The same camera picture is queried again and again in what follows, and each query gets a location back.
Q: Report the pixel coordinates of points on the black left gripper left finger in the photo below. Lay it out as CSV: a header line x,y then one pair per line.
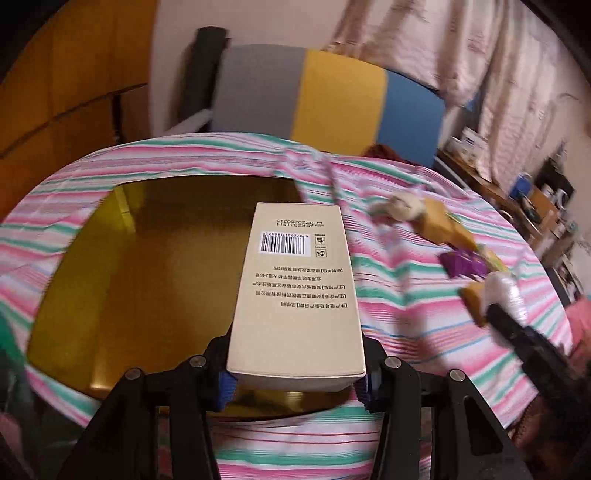
x,y
121,440

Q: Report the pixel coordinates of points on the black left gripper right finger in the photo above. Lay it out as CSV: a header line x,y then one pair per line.
x,y
467,439

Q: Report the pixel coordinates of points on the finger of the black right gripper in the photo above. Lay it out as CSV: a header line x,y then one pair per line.
x,y
547,368

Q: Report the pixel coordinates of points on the white plastic wrap bundle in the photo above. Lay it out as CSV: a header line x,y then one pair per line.
x,y
502,288

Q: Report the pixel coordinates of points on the purple snack packet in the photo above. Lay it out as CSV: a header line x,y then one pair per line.
x,y
463,262

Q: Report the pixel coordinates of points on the beige barcode carton box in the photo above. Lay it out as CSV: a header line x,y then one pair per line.
x,y
297,324

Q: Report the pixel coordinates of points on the pink green striped tablecloth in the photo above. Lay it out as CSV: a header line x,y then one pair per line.
x,y
406,299

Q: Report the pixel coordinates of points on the wooden side desk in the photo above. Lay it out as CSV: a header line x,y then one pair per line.
x,y
536,219

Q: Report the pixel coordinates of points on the gold metal tin box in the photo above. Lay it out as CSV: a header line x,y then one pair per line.
x,y
150,279

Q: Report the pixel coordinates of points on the blue container on desk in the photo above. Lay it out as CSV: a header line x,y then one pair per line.
x,y
522,187

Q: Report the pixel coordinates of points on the white blue carton box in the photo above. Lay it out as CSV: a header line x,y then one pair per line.
x,y
473,146

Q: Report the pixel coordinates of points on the pink patterned curtain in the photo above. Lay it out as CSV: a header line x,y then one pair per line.
x,y
498,52

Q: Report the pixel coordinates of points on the grey yellow blue chair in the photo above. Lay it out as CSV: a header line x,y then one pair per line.
x,y
327,101

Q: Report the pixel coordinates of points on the orange wooden wardrobe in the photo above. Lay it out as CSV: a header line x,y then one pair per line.
x,y
79,85

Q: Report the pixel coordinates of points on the black rolled mat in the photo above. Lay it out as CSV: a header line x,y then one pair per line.
x,y
201,69

